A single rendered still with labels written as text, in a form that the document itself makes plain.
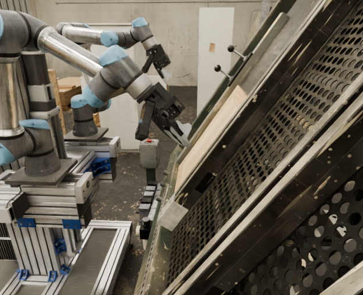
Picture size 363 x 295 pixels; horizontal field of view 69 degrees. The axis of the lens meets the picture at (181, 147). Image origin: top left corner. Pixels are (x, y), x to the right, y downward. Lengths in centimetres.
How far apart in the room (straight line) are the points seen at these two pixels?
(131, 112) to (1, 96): 282
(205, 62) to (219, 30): 57
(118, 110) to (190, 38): 601
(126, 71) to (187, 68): 874
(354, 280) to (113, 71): 69
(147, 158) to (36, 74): 83
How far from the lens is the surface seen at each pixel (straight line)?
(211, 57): 506
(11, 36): 105
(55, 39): 107
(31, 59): 147
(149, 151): 179
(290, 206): 47
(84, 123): 169
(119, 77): 79
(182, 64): 949
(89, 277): 193
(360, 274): 31
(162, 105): 81
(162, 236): 106
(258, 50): 146
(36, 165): 129
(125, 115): 383
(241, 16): 956
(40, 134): 125
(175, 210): 103
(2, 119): 113
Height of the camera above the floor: 159
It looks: 23 degrees down
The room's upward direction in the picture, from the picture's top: straight up
